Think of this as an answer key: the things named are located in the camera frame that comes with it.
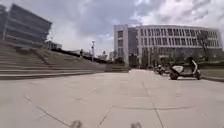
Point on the grey concrete slab plaza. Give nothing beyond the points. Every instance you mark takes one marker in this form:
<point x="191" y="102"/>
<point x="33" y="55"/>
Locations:
<point x="133" y="96"/>

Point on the white building with window rows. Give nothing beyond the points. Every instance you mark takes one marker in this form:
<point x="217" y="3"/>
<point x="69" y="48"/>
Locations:
<point x="166" y="36"/>

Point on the white scooter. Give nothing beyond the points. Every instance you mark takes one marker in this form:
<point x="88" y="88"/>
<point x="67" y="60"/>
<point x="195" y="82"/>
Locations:
<point x="178" y="70"/>

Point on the wide concrete steps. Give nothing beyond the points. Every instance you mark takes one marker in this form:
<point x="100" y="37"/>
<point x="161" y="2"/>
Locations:
<point x="33" y="63"/>

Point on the tree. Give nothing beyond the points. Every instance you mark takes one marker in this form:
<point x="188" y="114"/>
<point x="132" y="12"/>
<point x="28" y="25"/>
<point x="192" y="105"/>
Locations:
<point x="203" y="43"/>

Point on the grey layered building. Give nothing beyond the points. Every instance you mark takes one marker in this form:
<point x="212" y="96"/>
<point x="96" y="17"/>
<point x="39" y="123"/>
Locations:
<point x="26" y="26"/>

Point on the grass lawn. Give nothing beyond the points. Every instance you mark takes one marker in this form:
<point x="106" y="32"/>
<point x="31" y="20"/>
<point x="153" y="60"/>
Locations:
<point x="213" y="72"/>

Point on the dark glass building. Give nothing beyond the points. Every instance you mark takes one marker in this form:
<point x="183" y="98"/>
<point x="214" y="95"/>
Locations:
<point x="2" y="20"/>

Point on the lamp post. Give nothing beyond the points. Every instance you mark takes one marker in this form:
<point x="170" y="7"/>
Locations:
<point x="93" y="50"/>

